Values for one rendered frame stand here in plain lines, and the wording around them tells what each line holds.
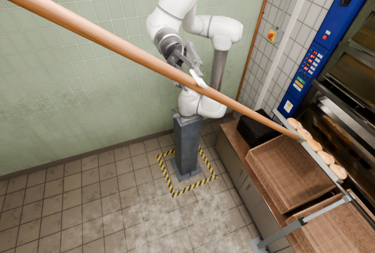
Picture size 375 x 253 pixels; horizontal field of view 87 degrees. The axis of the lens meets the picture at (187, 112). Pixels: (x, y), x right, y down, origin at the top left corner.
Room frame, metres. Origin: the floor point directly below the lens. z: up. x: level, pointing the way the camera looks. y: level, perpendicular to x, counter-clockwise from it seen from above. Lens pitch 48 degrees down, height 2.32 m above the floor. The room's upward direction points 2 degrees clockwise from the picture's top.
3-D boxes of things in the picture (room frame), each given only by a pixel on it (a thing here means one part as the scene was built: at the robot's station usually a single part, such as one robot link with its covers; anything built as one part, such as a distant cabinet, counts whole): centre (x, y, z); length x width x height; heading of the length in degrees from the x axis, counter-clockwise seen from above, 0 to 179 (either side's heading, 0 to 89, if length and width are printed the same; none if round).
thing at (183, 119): (1.16, 0.02, 1.03); 0.22 x 0.18 x 0.06; 116
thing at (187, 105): (1.16, -0.01, 1.17); 0.18 x 0.16 x 0.22; 72
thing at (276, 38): (1.75, -0.77, 1.46); 0.10 x 0.07 x 0.10; 21
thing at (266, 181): (0.81, -0.90, 0.72); 0.56 x 0.49 x 0.28; 22
